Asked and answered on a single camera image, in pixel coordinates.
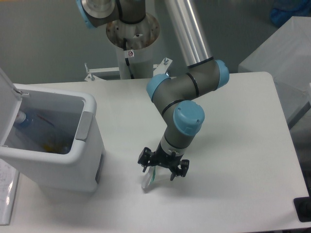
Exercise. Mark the clear plastic water bottle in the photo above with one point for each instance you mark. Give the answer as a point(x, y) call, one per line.
point(32, 124)

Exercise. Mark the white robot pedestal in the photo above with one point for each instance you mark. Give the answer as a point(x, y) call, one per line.
point(134, 46)

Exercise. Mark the white trash can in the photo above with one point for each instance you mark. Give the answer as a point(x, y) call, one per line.
point(51, 136)

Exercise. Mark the black object at table edge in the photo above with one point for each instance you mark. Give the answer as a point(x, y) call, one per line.
point(303, 208)

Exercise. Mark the yellow trash in can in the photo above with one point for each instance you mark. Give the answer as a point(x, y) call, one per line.
point(59, 147)

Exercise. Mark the white mounting bracket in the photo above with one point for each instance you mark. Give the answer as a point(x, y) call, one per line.
point(113, 73)

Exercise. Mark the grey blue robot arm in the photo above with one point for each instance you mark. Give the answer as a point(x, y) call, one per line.
point(173, 94)

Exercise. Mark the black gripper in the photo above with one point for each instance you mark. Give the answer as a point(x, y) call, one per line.
point(170, 159)

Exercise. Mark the blue plastic bag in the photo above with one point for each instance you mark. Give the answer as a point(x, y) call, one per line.
point(283, 10)

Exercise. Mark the white plastic wrapper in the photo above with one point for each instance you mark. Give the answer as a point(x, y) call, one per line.
point(156, 175)

